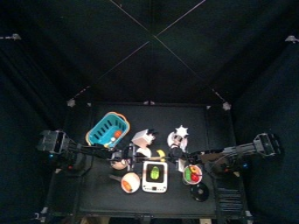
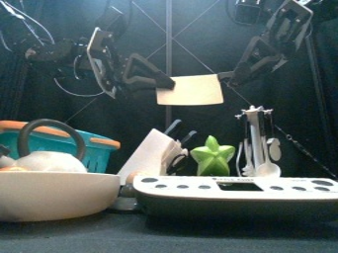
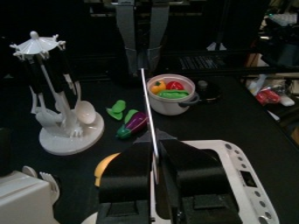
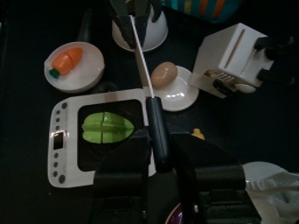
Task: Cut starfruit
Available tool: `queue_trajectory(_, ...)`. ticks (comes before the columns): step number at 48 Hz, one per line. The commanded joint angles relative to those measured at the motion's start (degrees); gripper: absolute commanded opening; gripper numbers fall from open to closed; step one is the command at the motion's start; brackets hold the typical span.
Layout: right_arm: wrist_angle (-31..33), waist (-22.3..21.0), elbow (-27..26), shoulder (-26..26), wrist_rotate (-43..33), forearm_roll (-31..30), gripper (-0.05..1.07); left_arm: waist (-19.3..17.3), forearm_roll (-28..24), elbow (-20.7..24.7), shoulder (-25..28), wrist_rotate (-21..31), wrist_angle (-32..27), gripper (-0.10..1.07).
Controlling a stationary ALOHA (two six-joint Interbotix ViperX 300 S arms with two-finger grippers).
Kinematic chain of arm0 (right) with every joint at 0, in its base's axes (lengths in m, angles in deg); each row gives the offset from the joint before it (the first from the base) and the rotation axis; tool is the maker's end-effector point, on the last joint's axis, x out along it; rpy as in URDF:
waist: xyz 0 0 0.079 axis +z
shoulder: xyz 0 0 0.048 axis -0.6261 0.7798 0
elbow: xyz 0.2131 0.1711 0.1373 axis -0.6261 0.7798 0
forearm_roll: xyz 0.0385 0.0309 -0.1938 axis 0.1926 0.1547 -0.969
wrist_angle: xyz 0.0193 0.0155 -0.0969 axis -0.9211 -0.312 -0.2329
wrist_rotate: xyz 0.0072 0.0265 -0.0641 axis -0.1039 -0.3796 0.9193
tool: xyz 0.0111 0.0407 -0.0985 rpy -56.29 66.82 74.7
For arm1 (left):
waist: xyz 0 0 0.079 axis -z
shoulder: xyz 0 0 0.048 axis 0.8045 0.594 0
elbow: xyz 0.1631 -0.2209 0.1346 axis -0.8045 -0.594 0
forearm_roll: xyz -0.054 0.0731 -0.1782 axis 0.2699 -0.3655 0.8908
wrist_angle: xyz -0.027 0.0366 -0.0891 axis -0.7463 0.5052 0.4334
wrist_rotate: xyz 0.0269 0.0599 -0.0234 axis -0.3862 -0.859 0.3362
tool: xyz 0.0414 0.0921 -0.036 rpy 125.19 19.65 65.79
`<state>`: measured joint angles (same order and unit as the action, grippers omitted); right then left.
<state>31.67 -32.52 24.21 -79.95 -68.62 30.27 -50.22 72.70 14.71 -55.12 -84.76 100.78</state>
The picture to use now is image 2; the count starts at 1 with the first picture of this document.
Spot green toy starfruit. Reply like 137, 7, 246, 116
189, 134, 237, 177

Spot white utensil rack stand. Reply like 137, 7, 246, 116
236, 105, 276, 177

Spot white toy knife block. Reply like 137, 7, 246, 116
117, 127, 190, 186

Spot white toy round spatula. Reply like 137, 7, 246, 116
266, 112, 282, 162

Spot white toy curved utensil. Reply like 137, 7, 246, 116
236, 141, 245, 178

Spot white toy fork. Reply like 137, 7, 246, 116
242, 137, 258, 178

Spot white toy spoon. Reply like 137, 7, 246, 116
257, 112, 282, 178

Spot white toy cooktop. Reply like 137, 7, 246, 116
133, 175, 338, 221

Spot small grey shaker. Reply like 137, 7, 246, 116
111, 171, 143, 211

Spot cream toy bowl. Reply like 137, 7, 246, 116
0, 170, 122, 222

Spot grey vertical frame pole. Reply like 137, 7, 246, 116
166, 0, 173, 130

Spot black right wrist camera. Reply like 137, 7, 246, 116
229, 0, 269, 27

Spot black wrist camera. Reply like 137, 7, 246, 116
229, 0, 269, 27
94, 4, 133, 38

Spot white cable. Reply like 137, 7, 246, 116
0, 0, 57, 45
53, 53, 109, 99

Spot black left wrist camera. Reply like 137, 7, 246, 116
94, 4, 133, 38

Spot black white handled toy knife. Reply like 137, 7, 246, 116
168, 147, 190, 176

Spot teal basket orange handles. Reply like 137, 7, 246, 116
0, 120, 122, 174

